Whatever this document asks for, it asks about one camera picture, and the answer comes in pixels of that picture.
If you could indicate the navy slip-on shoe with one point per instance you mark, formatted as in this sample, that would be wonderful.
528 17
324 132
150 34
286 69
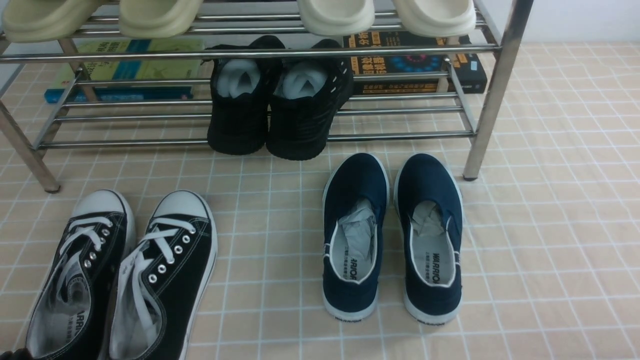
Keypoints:
429 205
354 205

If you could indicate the left cream foam slipper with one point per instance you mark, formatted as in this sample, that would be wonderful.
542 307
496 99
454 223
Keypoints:
332 18

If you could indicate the stainless steel shoe rack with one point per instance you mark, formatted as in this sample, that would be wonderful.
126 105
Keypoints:
80 92

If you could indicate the olive foam slipper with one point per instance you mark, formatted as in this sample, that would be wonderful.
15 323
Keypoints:
156 19
35 21

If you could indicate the right olive foam slipper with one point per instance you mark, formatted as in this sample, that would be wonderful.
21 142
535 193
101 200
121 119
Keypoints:
156 19

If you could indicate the right cream foam slipper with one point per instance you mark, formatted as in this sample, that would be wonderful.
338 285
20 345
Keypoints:
437 18

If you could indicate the left black mesh shoe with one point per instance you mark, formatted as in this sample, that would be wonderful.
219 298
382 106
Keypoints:
241 89

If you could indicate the right navy slip-on shoe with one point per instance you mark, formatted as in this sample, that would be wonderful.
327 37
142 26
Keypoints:
429 205

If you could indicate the left olive foam slipper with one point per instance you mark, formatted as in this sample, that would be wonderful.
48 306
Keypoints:
35 21

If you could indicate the black book with orange text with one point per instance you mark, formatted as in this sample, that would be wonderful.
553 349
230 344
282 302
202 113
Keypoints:
400 71

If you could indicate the black canvas sneaker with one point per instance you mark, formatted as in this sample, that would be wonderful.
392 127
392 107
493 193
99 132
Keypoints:
72 316
162 281

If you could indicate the black mesh shoe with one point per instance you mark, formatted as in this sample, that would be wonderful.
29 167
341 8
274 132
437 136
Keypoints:
241 89
309 93

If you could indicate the green and blue book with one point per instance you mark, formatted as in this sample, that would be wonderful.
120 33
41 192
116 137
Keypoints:
134 70

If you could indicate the cream foam slipper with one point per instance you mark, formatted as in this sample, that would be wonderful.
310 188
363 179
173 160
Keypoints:
437 18
332 18

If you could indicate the left navy slip-on shoe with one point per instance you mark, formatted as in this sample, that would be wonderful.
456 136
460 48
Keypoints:
354 205

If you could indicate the right black mesh shoe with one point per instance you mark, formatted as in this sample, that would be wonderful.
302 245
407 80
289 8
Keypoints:
309 93

